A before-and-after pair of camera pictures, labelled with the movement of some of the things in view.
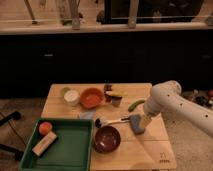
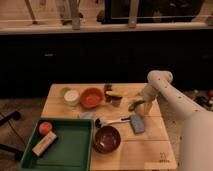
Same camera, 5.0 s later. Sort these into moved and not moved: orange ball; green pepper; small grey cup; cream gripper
Moved: cream gripper
Not moved: small grey cup; orange ball; green pepper
